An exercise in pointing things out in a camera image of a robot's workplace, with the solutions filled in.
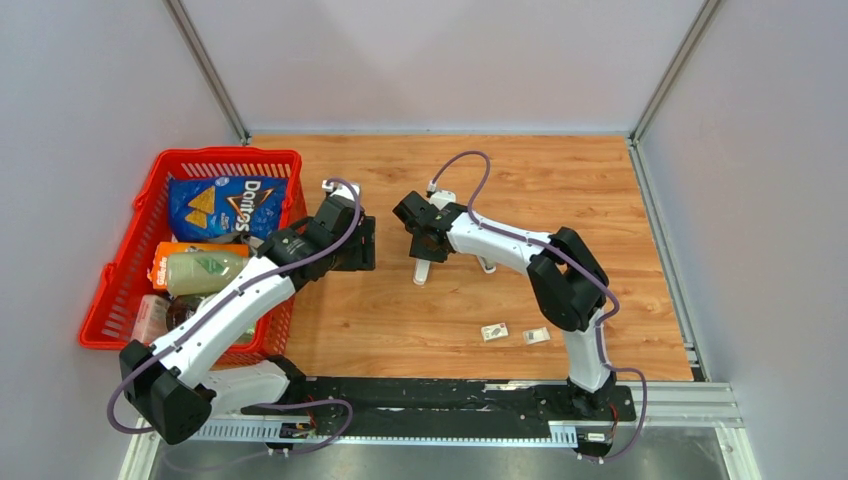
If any aluminium frame rail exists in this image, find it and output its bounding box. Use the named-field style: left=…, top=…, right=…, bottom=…
left=119, top=377, right=761, bottom=479

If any white staple box red label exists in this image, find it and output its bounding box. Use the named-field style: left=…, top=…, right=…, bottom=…
left=481, top=323, right=509, bottom=342

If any red plastic shopping basket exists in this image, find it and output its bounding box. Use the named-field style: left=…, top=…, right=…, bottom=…
left=77, top=146, right=307, bottom=351

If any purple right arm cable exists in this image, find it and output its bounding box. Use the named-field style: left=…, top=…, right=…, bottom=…
left=427, top=150, right=649, bottom=462

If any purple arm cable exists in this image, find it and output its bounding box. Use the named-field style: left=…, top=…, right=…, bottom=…
left=105, top=176, right=364, bottom=456
left=427, top=150, right=649, bottom=462

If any pale green lotion bottle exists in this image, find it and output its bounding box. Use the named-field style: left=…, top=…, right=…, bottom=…
left=165, top=251, right=249, bottom=297

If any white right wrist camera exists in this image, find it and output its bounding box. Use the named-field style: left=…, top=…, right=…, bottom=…
left=427, top=189, right=457, bottom=209

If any orange Gillette package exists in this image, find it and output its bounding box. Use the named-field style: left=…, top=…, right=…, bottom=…
left=148, top=242, right=250, bottom=297

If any blue Doritos chip bag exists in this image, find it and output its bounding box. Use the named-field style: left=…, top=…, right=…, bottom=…
left=167, top=176, right=288, bottom=243

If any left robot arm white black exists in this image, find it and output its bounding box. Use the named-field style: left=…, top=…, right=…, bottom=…
left=107, top=183, right=375, bottom=445

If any small clear staple box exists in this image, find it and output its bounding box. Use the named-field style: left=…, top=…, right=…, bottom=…
left=522, top=327, right=551, bottom=345

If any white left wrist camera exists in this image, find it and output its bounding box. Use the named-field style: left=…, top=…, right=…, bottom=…
left=322, top=179, right=361, bottom=202

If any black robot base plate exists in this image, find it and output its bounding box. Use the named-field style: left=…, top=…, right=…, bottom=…
left=280, top=377, right=637, bottom=439

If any dark jar with white lid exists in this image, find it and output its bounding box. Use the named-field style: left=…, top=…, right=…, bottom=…
left=165, top=294, right=205, bottom=331

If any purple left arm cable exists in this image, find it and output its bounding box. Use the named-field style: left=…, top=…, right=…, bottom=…
left=105, top=176, right=364, bottom=456

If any clear pink plastic package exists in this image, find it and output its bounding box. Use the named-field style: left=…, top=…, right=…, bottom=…
left=131, top=294, right=171, bottom=344

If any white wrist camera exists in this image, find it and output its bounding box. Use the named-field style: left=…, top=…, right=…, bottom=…
left=322, top=179, right=361, bottom=202
left=427, top=189, right=457, bottom=209

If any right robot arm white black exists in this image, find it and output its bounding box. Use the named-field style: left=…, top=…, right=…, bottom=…
left=393, top=191, right=615, bottom=419

